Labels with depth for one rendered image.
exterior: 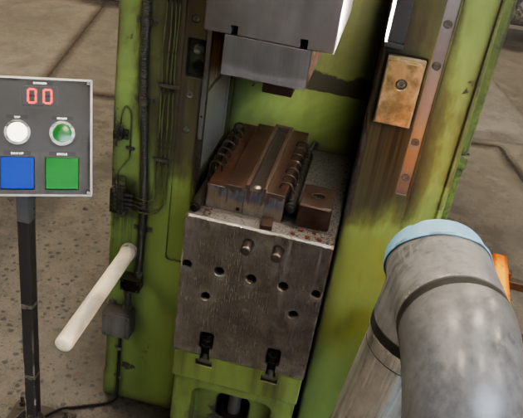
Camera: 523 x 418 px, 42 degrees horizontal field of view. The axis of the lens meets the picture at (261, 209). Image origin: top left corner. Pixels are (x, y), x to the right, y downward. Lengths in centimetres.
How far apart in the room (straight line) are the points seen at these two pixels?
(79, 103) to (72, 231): 167
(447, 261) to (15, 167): 118
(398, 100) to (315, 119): 48
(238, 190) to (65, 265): 150
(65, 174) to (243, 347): 68
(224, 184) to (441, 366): 117
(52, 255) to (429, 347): 263
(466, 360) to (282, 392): 139
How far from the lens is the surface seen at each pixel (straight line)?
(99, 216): 344
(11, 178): 169
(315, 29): 156
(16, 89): 171
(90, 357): 265
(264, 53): 159
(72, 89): 171
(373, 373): 81
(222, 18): 159
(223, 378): 203
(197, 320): 191
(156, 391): 243
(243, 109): 217
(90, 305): 186
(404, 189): 183
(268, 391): 202
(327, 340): 212
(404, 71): 169
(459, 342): 66
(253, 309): 184
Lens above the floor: 181
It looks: 30 degrees down
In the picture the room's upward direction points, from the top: 9 degrees clockwise
